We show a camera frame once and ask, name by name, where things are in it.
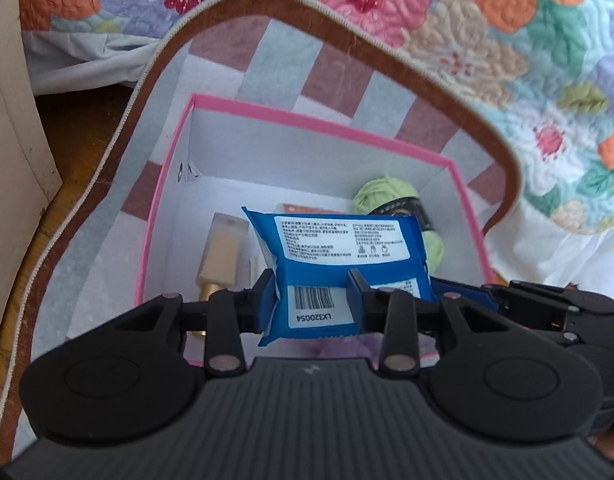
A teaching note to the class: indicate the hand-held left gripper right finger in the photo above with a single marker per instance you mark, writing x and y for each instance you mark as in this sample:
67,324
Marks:
356,300

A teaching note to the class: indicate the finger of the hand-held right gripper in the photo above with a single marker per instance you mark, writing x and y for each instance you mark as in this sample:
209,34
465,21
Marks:
462,294

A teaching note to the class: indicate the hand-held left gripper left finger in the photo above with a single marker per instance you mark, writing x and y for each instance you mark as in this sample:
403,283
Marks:
267,300

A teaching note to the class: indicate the purple plush toy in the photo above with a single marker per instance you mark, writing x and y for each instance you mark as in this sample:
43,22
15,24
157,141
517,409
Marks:
337,347

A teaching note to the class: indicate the blue wipes packet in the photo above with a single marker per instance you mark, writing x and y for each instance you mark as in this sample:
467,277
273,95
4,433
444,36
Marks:
337,240

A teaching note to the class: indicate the pink cardboard box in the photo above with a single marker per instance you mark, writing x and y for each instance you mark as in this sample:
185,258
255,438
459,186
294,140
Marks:
312,160

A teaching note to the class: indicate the gold cosmetic bottle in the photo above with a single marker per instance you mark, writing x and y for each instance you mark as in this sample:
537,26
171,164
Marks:
222,250

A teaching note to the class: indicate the green yarn ball black band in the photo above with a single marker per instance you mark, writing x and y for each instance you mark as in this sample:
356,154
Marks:
377,192

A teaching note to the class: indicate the checkered rug brown border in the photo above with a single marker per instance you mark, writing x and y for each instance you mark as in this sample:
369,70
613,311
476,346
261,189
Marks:
337,70

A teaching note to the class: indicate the floral quilt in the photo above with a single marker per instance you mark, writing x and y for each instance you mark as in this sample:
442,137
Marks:
487,35

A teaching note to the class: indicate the beige furniture panel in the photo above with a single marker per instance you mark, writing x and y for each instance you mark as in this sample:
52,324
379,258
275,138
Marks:
12,110

